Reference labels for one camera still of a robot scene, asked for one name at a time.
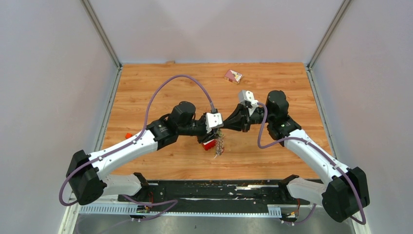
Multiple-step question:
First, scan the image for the playing card box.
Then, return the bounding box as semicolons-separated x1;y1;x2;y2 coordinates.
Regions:
224;69;244;84

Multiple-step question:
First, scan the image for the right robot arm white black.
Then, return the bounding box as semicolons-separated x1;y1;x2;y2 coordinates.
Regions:
223;90;370;225

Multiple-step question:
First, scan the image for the large metal keyring with rings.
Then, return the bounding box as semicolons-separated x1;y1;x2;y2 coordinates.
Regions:
214;130;225;158

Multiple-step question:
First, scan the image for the purple cable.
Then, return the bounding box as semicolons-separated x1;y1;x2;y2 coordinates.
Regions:
257;102;367;226
58;74;216;223

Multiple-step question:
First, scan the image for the red window toy brick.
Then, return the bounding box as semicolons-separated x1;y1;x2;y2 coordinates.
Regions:
201;139;217;151

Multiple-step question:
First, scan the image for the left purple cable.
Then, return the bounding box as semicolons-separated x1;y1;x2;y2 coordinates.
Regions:
58;74;216;223

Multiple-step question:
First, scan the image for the right aluminium frame post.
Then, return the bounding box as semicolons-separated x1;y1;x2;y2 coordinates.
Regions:
307;0;353;70

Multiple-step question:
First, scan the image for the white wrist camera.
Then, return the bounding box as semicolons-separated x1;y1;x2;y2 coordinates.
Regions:
205;113;224;133
238;90;259;115

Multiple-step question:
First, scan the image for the left aluminium frame post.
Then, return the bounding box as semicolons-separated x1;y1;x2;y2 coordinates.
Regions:
80;0;122;70

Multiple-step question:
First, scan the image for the white slotted cable duct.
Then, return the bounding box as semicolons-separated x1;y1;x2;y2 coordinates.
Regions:
79;203;282;218

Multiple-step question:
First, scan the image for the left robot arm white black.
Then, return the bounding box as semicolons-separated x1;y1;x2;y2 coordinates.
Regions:
65;101;223;205

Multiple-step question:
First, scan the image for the aluminium frame post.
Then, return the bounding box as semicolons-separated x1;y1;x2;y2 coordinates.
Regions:
80;0;122;70
307;0;353;70

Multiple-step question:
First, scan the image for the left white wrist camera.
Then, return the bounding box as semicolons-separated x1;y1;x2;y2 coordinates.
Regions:
205;113;224;133

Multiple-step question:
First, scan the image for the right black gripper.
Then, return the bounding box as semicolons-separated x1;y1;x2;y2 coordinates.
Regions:
223;103;274;133

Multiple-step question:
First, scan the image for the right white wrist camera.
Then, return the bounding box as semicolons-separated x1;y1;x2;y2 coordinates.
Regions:
238;90;259;115

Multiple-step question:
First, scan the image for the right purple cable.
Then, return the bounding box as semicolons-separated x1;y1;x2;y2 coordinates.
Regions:
257;102;367;226

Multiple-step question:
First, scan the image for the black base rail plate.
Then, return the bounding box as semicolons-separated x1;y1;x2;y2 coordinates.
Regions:
131;179;309;214

